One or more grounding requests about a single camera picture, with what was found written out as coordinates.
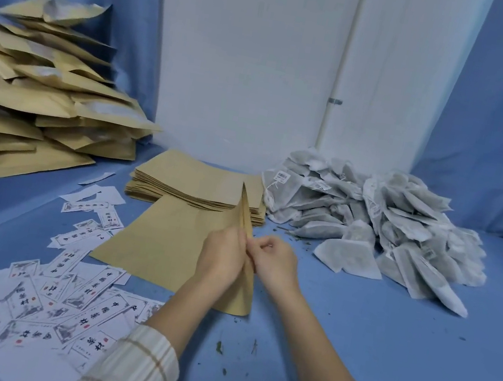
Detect stack of kraft pouches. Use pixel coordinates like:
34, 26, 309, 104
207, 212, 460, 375
122, 141, 275, 228

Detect person's right hand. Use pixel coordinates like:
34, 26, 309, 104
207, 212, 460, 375
237, 231, 312, 305

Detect white paper labels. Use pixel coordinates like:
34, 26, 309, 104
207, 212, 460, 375
0, 153, 186, 381

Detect person's right forearm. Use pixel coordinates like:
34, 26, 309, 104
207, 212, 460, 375
250, 282, 425, 381

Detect kraft pouch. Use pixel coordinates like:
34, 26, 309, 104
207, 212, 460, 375
84, 159, 273, 318

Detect pile of kraft pouches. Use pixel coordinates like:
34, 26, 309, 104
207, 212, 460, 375
0, 0, 181, 283

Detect pile of white tea bags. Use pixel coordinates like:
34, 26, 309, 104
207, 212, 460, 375
243, 140, 503, 321

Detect white wall pipe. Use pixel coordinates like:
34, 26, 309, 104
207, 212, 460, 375
313, 0, 367, 155

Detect person's left hand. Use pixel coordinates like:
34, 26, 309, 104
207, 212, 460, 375
191, 222, 253, 303

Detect person's left forearm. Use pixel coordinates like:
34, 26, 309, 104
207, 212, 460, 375
65, 258, 236, 381

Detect blue table cover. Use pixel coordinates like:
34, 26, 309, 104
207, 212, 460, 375
0, 122, 503, 381

